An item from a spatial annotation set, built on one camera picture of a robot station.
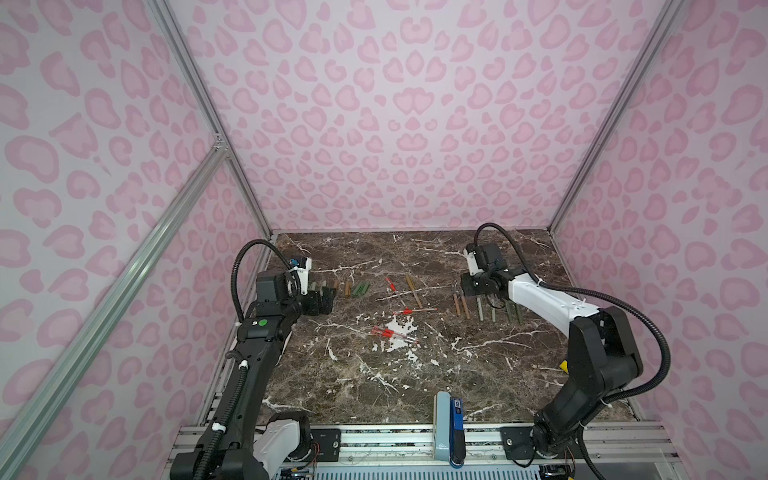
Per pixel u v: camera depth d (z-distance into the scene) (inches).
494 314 37.6
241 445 15.5
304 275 27.7
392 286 40.8
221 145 35.7
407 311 38.5
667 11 27.3
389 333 36.5
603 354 18.1
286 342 35.5
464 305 38.5
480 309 38.4
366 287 40.6
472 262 30.3
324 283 40.8
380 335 36.5
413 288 40.5
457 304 38.6
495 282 26.3
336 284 40.8
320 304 28.2
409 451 28.9
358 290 40.6
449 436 27.8
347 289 40.6
